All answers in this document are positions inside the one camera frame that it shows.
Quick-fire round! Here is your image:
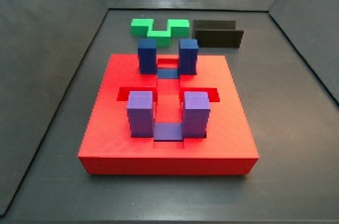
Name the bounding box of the black angled block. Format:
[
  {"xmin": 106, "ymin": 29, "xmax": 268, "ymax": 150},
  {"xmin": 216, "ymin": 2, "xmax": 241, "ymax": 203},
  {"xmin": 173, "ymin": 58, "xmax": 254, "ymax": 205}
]
[{"xmin": 193, "ymin": 20, "xmax": 245, "ymax": 49}]

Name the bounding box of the green zigzag block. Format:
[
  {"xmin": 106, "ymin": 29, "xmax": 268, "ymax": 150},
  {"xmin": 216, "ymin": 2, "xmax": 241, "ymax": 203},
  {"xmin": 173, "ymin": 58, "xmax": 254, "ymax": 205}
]
[{"xmin": 130, "ymin": 18, "xmax": 191, "ymax": 48}]

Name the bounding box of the red base board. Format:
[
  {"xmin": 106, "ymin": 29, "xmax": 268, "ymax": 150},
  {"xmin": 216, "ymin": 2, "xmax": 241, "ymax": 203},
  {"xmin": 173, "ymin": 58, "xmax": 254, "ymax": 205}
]
[{"xmin": 79, "ymin": 55, "xmax": 260, "ymax": 175}]

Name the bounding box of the dark blue U block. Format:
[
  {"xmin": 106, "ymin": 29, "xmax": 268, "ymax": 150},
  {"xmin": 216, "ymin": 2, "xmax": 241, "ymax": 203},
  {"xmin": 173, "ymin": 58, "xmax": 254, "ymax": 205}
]
[{"xmin": 138, "ymin": 39, "xmax": 200, "ymax": 78}]

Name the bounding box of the purple U block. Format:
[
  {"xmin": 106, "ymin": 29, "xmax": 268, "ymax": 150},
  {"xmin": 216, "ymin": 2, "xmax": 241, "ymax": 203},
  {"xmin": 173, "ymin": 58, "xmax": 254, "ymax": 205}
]
[{"xmin": 127, "ymin": 91, "xmax": 212, "ymax": 142}]

